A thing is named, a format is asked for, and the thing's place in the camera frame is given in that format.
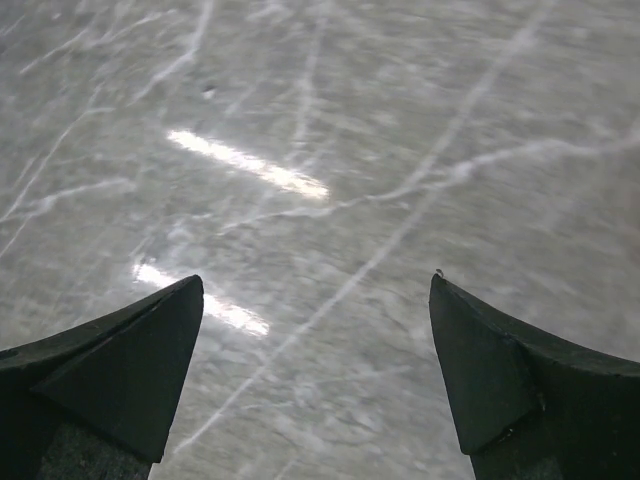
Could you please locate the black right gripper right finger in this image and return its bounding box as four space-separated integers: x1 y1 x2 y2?
429 274 639 479

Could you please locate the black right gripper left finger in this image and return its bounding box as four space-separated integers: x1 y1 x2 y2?
1 275 204 479

